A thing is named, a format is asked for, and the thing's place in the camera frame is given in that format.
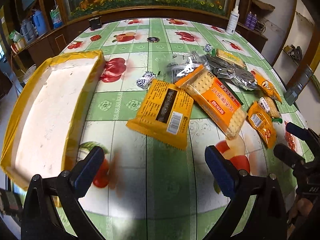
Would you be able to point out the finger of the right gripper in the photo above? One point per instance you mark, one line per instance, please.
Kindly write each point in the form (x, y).
(288, 156)
(301, 133)

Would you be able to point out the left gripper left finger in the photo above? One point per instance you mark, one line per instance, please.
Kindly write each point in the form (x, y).
(40, 219)

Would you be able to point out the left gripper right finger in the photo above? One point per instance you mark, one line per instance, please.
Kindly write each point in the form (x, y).
(267, 219)

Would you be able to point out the small orange snack packet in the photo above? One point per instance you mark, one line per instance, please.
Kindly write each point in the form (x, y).
(262, 123)

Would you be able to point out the orange chip bag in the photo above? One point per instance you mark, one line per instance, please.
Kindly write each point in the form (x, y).
(266, 86)

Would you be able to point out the orange cracker packet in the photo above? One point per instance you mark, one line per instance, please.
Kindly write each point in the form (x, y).
(215, 99)

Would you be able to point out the silver foil snack bag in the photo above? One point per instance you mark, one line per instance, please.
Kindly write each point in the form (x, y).
(239, 76)

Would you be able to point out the yellow green cracker packet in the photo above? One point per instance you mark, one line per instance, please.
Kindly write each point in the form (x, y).
(232, 59)

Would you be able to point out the blue white candy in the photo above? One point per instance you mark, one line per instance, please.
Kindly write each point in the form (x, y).
(209, 49)
(145, 80)

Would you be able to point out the yellow snack packet barcode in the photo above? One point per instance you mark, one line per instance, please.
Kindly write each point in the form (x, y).
(164, 114)

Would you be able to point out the green edged cracker packet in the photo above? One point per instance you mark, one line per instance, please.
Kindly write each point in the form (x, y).
(267, 103)

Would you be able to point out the clear bag sunflower seeds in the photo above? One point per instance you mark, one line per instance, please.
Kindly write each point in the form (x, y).
(181, 65)

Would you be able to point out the yellow rimmed white tray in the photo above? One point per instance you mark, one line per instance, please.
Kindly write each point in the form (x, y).
(45, 127)

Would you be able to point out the purple bottles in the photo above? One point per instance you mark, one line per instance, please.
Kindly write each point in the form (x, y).
(251, 21)

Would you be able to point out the white spray bottle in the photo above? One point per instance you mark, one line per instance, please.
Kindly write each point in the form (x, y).
(233, 20)

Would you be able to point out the white plastic bucket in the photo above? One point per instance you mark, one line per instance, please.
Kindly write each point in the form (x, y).
(30, 71)

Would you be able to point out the fruit pattern green tablecloth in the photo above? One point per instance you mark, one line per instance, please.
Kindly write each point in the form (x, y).
(162, 192)

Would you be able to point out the round black bottle cap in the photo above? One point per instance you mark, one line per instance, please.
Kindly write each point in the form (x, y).
(153, 39)

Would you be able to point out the grey water jug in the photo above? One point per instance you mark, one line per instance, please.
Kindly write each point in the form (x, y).
(27, 31)

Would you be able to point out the blue water jug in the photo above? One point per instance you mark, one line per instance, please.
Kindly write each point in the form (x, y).
(39, 22)

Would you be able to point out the green label bottle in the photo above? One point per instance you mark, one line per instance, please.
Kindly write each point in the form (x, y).
(56, 18)

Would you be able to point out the small black box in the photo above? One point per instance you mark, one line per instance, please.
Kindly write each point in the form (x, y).
(95, 23)

